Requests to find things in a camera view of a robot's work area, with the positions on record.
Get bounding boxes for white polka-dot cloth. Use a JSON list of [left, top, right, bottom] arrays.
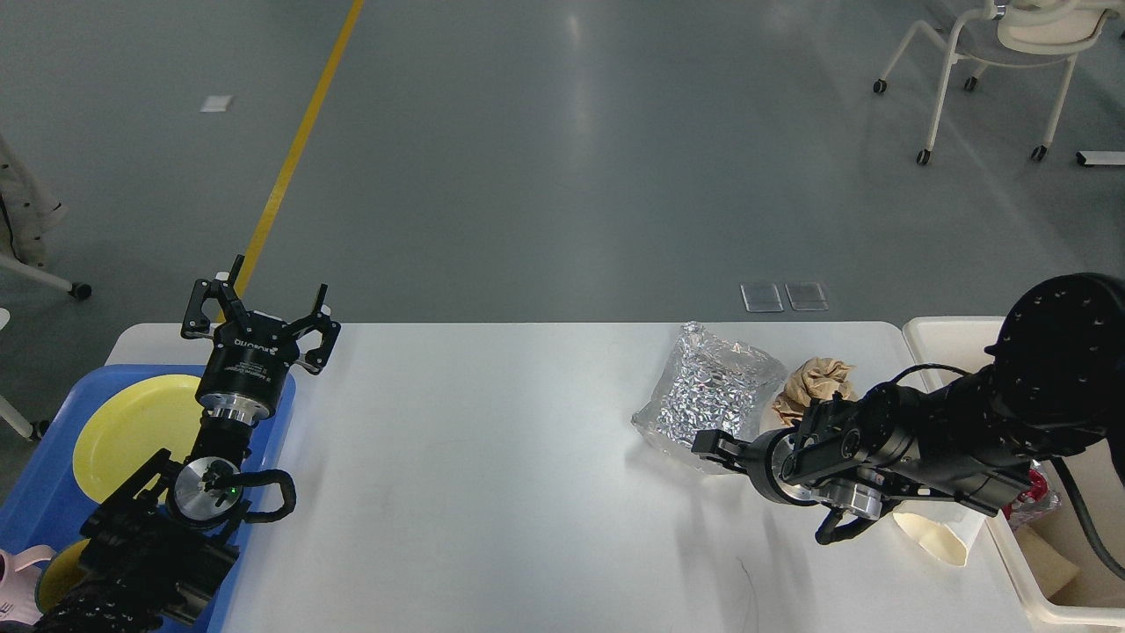
[[1, 139, 68, 269]]

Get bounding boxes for pink mug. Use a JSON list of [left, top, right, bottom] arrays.
[[1, 545, 56, 625]]

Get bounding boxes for teal green mug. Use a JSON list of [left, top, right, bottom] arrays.
[[35, 539, 90, 615]]

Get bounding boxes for white chair leg with caster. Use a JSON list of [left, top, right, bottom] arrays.
[[1, 253, 93, 301]]

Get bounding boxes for brown paper bag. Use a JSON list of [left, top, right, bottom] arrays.
[[1015, 526, 1080, 600]]

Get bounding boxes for white bar on floor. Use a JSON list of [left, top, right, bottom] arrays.
[[1076, 150, 1125, 168]]

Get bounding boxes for red foil snack wrapper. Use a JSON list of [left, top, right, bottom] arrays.
[[1002, 461, 1061, 533]]

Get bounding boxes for crumpled brown paper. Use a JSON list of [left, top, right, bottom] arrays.
[[771, 358, 860, 427]]

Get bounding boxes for white rolling chair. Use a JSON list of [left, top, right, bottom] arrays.
[[872, 1, 1122, 168]]

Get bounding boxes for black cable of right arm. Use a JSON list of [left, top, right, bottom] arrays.
[[1050, 456, 1125, 581]]

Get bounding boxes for lower white paper cup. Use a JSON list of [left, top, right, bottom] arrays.
[[889, 500, 988, 568]]

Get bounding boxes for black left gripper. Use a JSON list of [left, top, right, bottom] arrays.
[[180, 255, 342, 427]]

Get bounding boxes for aluminium foil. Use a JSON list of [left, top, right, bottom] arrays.
[[631, 322, 788, 476]]

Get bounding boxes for metal floor socket plate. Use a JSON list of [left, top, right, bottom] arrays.
[[739, 281, 829, 314]]

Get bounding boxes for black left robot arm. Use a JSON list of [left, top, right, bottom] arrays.
[[32, 255, 341, 632]]

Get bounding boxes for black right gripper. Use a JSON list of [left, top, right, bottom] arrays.
[[691, 429, 818, 507]]

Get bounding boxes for beige plastic bin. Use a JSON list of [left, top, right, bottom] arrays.
[[905, 316, 1122, 632]]

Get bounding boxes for yellow plastic plate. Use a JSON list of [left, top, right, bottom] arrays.
[[72, 374, 203, 501]]

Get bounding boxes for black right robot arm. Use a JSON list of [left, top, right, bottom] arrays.
[[691, 273, 1124, 545]]

